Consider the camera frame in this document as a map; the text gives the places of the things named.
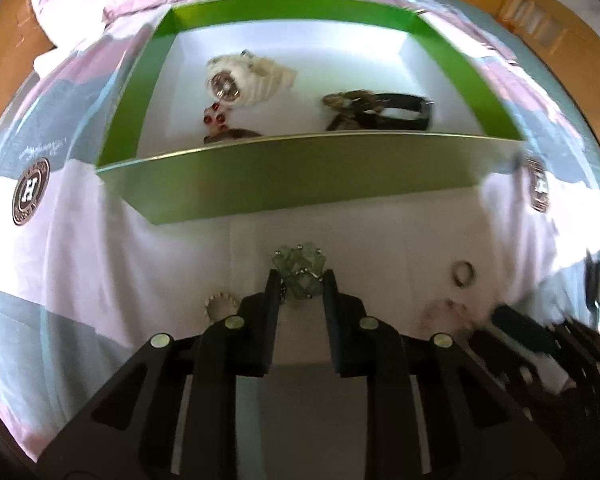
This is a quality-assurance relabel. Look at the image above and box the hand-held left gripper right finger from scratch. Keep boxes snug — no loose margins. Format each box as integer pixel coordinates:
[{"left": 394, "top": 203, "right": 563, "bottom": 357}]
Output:
[{"left": 322, "top": 269, "right": 567, "bottom": 480}]

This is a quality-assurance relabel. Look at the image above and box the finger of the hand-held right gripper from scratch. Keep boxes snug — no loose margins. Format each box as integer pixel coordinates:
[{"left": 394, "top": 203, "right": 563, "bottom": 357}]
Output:
[
  {"left": 489, "top": 304, "right": 558, "bottom": 358},
  {"left": 584, "top": 254, "right": 600, "bottom": 312}
]

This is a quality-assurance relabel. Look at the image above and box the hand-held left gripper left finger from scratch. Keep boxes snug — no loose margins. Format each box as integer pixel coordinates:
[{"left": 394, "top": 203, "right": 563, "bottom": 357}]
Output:
[{"left": 35, "top": 269, "right": 284, "bottom": 480}]

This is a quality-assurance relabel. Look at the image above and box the green crystal bracelet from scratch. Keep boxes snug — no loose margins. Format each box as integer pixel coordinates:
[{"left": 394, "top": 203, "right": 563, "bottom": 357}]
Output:
[{"left": 271, "top": 242, "right": 329, "bottom": 307}]

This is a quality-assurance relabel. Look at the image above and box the pale pink bracelet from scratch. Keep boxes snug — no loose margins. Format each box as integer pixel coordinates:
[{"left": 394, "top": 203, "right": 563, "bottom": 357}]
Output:
[{"left": 420, "top": 298, "right": 474, "bottom": 334}]

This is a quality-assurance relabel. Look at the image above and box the green cardboard box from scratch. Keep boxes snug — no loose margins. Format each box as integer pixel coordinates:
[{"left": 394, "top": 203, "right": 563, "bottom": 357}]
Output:
[{"left": 96, "top": 0, "right": 529, "bottom": 227}]

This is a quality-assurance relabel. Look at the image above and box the brown bead bracelet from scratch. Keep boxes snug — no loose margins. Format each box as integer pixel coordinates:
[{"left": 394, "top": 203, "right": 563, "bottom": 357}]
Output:
[{"left": 203, "top": 128, "right": 266, "bottom": 145}]

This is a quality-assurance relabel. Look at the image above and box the pink and red bead bracelet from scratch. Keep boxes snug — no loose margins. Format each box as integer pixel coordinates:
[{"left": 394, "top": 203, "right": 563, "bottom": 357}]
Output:
[{"left": 202, "top": 101, "right": 232, "bottom": 129}]

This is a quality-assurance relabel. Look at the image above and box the black wristwatch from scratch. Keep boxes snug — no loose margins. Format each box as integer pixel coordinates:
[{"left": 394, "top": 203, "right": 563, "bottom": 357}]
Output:
[{"left": 325, "top": 91, "right": 434, "bottom": 132}]

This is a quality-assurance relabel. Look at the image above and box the white wristwatch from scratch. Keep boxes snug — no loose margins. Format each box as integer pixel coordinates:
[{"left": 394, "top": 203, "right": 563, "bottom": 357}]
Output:
[{"left": 205, "top": 50, "right": 299, "bottom": 109}]

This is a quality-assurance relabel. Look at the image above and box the teal bed sheet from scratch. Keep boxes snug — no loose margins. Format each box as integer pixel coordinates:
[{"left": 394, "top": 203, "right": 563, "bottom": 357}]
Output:
[{"left": 430, "top": 0, "right": 600, "bottom": 171}]

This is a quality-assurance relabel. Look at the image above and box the wooden footboard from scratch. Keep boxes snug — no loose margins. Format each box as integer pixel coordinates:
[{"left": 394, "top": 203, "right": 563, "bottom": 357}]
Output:
[{"left": 500, "top": 0, "right": 600, "bottom": 131}]

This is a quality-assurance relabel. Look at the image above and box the wooden headboard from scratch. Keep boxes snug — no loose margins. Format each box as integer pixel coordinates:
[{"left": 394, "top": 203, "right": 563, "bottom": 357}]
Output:
[{"left": 0, "top": 0, "right": 81, "bottom": 131}]

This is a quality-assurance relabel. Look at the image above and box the small pearl bracelet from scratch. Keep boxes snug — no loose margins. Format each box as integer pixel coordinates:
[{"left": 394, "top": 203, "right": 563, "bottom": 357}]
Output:
[{"left": 204, "top": 292, "right": 239, "bottom": 324}]

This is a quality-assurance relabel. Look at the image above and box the dark metal ring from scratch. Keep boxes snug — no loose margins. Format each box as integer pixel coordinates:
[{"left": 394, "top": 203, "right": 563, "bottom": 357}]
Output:
[{"left": 452, "top": 261, "right": 477, "bottom": 289}]

